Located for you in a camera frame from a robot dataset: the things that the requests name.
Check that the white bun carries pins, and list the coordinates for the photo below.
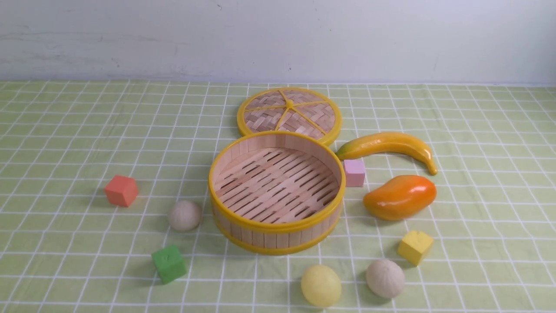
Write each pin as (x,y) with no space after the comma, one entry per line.
(184,216)
(385,278)

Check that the yellow bun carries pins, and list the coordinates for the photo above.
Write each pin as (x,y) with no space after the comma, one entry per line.
(321,286)

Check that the bamboo steamer tray yellow rim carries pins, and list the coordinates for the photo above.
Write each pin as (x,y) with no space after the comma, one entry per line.
(276,192)

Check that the woven bamboo steamer lid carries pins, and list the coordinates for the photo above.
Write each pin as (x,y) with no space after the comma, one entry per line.
(291,109)

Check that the pink cube block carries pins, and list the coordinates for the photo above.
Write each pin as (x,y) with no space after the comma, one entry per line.
(355,172)

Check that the yellow toy banana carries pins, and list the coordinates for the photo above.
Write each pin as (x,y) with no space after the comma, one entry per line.
(389,142)

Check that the orange toy mango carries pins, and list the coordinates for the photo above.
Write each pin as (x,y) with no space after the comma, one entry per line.
(400,198)

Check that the green cube block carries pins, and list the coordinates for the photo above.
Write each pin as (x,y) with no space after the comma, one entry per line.
(169,263)

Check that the red cube block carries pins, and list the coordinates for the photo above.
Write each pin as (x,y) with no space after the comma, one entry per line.
(121,191)

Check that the yellow cube block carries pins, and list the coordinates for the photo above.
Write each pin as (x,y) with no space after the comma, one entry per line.
(415,246)

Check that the green checkered tablecloth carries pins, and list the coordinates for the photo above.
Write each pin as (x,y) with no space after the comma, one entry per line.
(66,249)

